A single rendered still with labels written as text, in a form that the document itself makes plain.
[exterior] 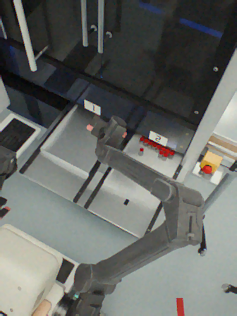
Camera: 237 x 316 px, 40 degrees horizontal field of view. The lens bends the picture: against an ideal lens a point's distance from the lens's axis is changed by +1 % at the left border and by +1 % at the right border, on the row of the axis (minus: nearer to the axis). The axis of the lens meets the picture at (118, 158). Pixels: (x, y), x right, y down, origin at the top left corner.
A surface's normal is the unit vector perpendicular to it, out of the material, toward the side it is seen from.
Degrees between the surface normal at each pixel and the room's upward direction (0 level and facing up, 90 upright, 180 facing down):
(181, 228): 35
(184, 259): 0
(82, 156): 0
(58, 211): 0
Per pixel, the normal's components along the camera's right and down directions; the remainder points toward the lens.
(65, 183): 0.06, -0.49
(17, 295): -0.31, 0.23
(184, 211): 0.57, -0.19
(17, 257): 0.36, -0.87
